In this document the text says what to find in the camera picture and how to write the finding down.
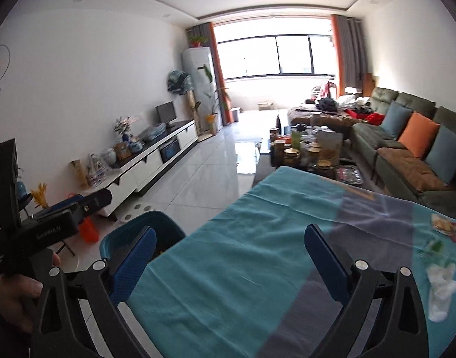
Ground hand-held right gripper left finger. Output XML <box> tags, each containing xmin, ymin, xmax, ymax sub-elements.
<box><xmin>30</xmin><ymin>226</ymin><xmax>156</xmax><ymax>358</ymax></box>

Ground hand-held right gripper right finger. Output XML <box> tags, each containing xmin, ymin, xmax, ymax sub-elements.
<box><xmin>304</xmin><ymin>224</ymin><xmax>430</xmax><ymax>358</ymax></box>

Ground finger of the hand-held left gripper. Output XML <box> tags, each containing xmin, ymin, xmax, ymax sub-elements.
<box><xmin>33</xmin><ymin>193</ymin><xmax>85</xmax><ymax>220</ymax></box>
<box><xmin>73</xmin><ymin>188</ymin><xmax>113</xmax><ymax>220</ymax></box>

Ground blue plastic waste bin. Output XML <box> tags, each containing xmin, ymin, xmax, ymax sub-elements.
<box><xmin>100</xmin><ymin>211</ymin><xmax>186</xmax><ymax>266</ymax></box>

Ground person's left forearm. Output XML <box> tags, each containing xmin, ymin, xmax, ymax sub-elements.
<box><xmin>0</xmin><ymin>298</ymin><xmax>33</xmax><ymax>358</ymax></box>

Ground person's left hand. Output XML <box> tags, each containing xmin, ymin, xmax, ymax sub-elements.
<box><xmin>0</xmin><ymin>251</ymin><xmax>61</xmax><ymax>323</ymax></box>

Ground yellow dried flower bunch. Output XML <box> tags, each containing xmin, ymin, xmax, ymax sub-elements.
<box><xmin>30</xmin><ymin>183</ymin><xmax>50</xmax><ymax>209</ymax></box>

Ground orange plastic bag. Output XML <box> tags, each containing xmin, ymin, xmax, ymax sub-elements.
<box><xmin>79</xmin><ymin>216</ymin><xmax>99</xmax><ymax>243</ymax></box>

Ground gold gift bag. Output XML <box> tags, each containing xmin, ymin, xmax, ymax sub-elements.
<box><xmin>70</xmin><ymin>160</ymin><xmax>89</xmax><ymax>189</ymax></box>

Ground white dotted floor mat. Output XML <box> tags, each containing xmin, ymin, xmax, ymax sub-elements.
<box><xmin>120</xmin><ymin>203</ymin><xmax>154</xmax><ymax>222</ymax></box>

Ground white and black media cabinet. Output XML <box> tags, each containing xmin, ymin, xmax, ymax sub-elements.
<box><xmin>69</xmin><ymin>119</ymin><xmax>199</xmax><ymax>217</ymax></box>

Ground flower vase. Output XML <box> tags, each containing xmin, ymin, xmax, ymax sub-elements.
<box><xmin>114</xmin><ymin>116</ymin><xmax>141</xmax><ymax>144</ymax></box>

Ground clear plastic bag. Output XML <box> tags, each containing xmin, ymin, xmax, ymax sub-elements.
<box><xmin>140</xmin><ymin>125</ymin><xmax>169</xmax><ymax>143</ymax></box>

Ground metal tray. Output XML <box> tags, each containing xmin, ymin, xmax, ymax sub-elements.
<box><xmin>334</xmin><ymin>166</ymin><xmax>364</xmax><ymax>185</ymax></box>

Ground teal and grey tablecloth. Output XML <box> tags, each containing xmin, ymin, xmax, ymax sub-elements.
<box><xmin>118</xmin><ymin>166</ymin><xmax>456</xmax><ymax>358</ymax></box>

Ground clear green printed wrapper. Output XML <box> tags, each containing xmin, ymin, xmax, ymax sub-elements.
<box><xmin>418</xmin><ymin>239</ymin><xmax>450</xmax><ymax>265</ymax></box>

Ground black monitor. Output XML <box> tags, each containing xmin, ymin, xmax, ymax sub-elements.
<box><xmin>155</xmin><ymin>101</ymin><xmax>176</xmax><ymax>125</ymax></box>

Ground group of glass jars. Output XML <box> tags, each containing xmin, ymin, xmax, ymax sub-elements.
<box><xmin>269</xmin><ymin>127</ymin><xmax>322</xmax><ymax>169</ymax></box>

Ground beige snack bag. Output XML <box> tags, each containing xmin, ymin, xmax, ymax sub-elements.
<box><xmin>317</xmin><ymin>130</ymin><xmax>342</xmax><ymax>166</ymax></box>

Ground glass coffee table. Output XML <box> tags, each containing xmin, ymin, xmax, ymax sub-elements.
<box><xmin>252</xmin><ymin>123</ymin><xmax>366</xmax><ymax>187</ymax></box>

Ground white crumpled tissue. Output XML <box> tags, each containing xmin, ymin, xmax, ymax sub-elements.
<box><xmin>426</xmin><ymin>262</ymin><xmax>456</xmax><ymax>322</ymax></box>

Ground clear cracker packet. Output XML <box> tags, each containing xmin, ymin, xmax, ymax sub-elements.
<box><xmin>431</xmin><ymin>213</ymin><xmax>453</xmax><ymax>232</ymax></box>

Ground brown seat cushion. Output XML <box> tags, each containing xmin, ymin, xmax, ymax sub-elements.
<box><xmin>377</xmin><ymin>147</ymin><xmax>446</xmax><ymax>195</ymax></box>

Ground tall plant in yellow pot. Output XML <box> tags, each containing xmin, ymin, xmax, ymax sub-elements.
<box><xmin>198</xmin><ymin>65</ymin><xmax>232</xmax><ymax>135</ymax></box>

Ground brown ottoman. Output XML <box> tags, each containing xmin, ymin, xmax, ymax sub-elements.
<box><xmin>287</xmin><ymin>104</ymin><xmax>357</xmax><ymax>131</ymax></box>

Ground covered standing fan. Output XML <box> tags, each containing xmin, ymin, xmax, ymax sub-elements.
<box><xmin>167</xmin><ymin>70</ymin><xmax>195</xmax><ymax>135</ymax></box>

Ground small blue pillow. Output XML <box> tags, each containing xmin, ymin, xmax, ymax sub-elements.
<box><xmin>381</xmin><ymin>101</ymin><xmax>413</xmax><ymax>139</ymax></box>

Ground small orange pillow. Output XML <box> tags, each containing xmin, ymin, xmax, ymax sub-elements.
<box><xmin>397</xmin><ymin>112</ymin><xmax>441</xmax><ymax>158</ymax></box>

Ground large blue pillow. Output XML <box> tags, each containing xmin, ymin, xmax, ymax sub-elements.
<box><xmin>425</xmin><ymin>125</ymin><xmax>456</xmax><ymax>185</ymax></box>

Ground white standing air conditioner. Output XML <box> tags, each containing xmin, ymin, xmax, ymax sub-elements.
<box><xmin>182</xmin><ymin>47</ymin><xmax>217</xmax><ymax>135</ymax></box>

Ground clothes rack with red garment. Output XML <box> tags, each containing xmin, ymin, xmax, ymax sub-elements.
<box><xmin>312</xmin><ymin>80</ymin><xmax>338</xmax><ymax>99</ymax></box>

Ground green sofa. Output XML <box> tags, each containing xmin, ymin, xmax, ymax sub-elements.
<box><xmin>349</xmin><ymin>87</ymin><xmax>456</xmax><ymax>219</ymax></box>

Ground wooden cabinet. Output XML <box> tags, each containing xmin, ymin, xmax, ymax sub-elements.
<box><xmin>362</xmin><ymin>72</ymin><xmax>379</xmax><ymax>98</ymax></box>

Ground large window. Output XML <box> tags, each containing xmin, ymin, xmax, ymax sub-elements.
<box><xmin>215</xmin><ymin>35</ymin><xmax>335</xmax><ymax>81</ymax></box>

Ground gold picture frame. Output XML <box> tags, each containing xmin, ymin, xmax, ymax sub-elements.
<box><xmin>114</xmin><ymin>142</ymin><xmax>133</xmax><ymax>161</ymax></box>

